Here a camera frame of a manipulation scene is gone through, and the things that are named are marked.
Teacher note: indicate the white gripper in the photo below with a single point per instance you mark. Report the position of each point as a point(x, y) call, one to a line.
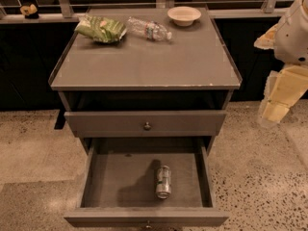
point(293, 38)

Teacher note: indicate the silver green 7up can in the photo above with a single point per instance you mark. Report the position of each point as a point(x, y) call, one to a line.
point(163, 182)

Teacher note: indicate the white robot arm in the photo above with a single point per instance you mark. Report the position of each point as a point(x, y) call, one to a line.
point(288, 39)

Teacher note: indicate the brass top drawer knob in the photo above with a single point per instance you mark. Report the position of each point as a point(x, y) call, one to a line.
point(147, 126)

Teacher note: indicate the brass drawer knob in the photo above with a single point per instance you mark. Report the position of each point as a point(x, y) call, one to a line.
point(148, 225)
point(147, 126)

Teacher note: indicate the grey drawer cabinet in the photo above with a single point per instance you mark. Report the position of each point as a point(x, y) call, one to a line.
point(191, 72)

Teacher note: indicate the closed grey top drawer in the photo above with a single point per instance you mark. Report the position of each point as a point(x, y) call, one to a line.
point(130, 124)

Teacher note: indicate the open grey middle drawer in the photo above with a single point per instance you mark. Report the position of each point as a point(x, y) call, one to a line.
point(119, 187)

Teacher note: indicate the brass middle drawer knob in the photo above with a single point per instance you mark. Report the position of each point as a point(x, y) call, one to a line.
point(148, 225)

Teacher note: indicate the white paper bowl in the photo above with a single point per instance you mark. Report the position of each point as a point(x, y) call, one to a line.
point(183, 16)

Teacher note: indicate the clear plastic water bottle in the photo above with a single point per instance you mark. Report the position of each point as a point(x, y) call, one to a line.
point(147, 29)

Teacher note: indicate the green chip bag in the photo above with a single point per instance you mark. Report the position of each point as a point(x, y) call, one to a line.
point(101, 29)

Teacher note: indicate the small yellow black object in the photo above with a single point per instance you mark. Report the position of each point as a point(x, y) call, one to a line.
point(30, 11)

